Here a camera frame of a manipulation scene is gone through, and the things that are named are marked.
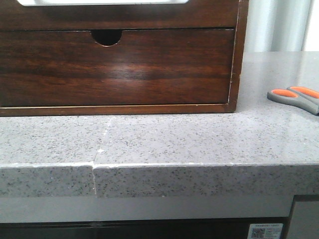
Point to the dark wooden drawer cabinet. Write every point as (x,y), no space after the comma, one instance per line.
(109,37)

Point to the wooden drawer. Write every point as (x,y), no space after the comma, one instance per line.
(193,14)
(69,68)

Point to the grey orange scissors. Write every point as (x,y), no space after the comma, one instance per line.
(301,97)

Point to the black appliance under counter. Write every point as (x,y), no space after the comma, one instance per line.
(236,228)

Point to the white QR code sticker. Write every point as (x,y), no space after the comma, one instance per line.
(265,231)

